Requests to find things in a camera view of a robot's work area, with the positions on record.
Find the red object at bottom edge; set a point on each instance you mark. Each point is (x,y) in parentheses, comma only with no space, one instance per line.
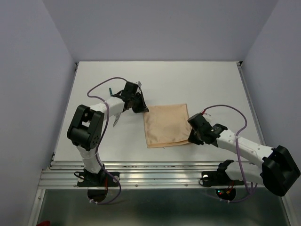
(44,223)

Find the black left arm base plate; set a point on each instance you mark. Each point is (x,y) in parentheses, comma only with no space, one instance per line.
(88,179)

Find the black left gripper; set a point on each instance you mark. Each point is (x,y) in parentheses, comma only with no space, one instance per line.
(142,108)

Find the aluminium mounting rail frame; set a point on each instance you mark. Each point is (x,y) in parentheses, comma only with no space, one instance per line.
(159,186)

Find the beige cloth napkin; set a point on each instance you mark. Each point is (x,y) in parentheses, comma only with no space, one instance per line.
(166,125)

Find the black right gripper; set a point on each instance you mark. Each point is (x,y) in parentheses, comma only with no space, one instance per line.
(192,139)

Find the green handled knife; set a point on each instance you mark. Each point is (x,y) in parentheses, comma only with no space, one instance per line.
(117,117)

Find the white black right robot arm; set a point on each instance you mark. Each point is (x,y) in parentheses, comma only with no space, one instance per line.
(271,167)

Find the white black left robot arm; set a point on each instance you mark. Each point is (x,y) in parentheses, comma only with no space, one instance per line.
(89,123)

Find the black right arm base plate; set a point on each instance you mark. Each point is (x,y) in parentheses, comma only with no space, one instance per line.
(216,178)

